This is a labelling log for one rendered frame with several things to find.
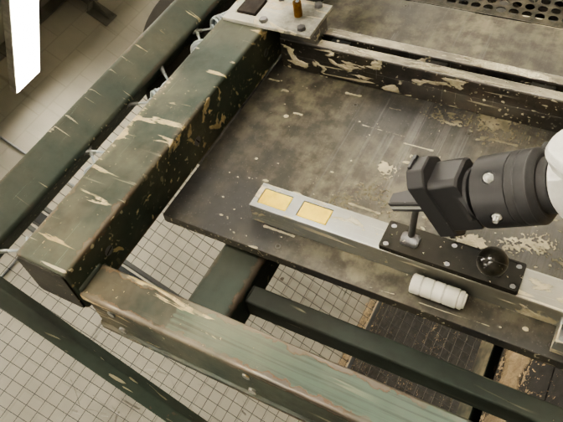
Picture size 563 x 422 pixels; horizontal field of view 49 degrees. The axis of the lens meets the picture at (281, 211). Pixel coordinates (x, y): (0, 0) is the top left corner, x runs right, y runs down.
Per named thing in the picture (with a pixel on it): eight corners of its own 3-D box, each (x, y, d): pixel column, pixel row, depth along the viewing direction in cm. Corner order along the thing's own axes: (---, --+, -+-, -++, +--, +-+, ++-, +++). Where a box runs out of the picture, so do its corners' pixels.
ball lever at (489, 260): (503, 285, 86) (503, 280, 73) (475, 276, 87) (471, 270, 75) (511, 260, 86) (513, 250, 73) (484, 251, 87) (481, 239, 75)
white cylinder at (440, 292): (407, 295, 90) (461, 315, 87) (408, 285, 88) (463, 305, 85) (414, 279, 91) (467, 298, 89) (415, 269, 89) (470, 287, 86)
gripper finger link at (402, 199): (397, 193, 85) (436, 188, 80) (388, 211, 83) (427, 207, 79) (391, 185, 84) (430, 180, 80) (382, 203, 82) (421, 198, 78)
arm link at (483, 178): (393, 192, 74) (485, 181, 65) (420, 138, 79) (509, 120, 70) (441, 259, 80) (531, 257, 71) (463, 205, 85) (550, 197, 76)
